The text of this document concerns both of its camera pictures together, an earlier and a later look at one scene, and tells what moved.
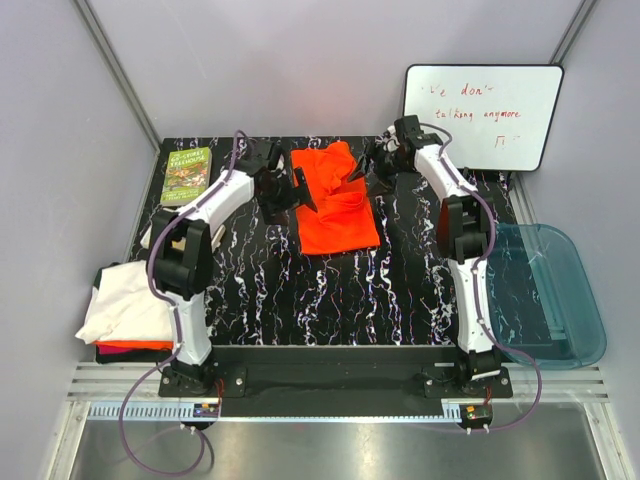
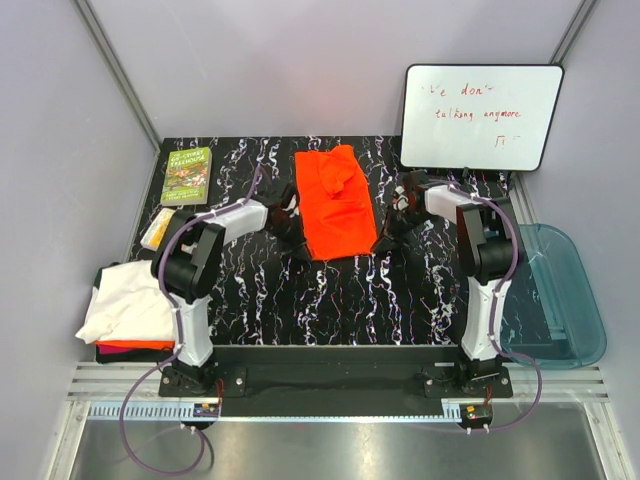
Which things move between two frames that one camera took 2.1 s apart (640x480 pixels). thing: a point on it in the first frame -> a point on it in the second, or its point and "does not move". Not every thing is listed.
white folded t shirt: (127, 306) does not move
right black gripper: (375, 156) -> (389, 231)
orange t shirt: (344, 219) does not move
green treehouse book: (188, 172) does not move
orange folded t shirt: (154, 344) does not move
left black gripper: (273, 212) -> (297, 246)
